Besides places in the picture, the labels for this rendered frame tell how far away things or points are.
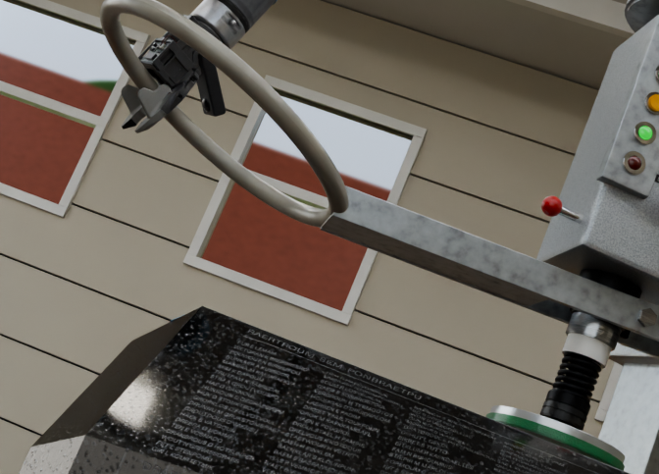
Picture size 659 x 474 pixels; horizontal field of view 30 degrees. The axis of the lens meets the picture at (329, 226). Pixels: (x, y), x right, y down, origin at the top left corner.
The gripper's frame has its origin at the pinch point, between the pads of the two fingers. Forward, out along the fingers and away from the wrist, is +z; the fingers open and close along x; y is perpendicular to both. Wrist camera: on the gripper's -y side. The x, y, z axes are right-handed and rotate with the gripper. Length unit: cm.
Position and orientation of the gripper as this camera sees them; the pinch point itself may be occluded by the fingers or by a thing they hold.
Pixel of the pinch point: (136, 128)
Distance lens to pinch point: 209.3
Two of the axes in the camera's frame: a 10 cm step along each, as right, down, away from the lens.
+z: -6.3, 7.4, -2.4
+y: -5.7, -6.5, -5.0
